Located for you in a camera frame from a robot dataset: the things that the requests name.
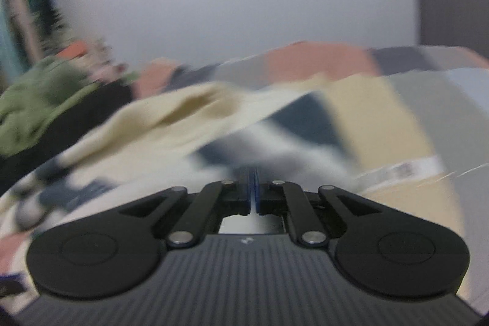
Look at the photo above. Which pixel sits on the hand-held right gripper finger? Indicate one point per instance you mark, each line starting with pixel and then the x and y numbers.
pixel 250 192
pixel 258 192

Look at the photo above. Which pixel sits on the cream fleece jacket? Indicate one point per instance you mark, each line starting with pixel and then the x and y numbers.
pixel 152 131

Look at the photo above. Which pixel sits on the white quilt label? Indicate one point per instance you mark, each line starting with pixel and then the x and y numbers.
pixel 405 170

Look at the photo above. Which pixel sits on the patchwork bed quilt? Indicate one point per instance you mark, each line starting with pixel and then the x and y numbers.
pixel 401 112

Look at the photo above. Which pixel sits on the black garment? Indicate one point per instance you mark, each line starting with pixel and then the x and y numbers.
pixel 76 112

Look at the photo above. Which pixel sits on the orange item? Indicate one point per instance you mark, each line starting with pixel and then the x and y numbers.
pixel 74 48

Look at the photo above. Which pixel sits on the green fleece garment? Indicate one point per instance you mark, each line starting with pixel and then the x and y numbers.
pixel 30 100

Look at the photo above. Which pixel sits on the pink-beige hanging garment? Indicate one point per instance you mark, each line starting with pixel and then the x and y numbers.
pixel 21 13

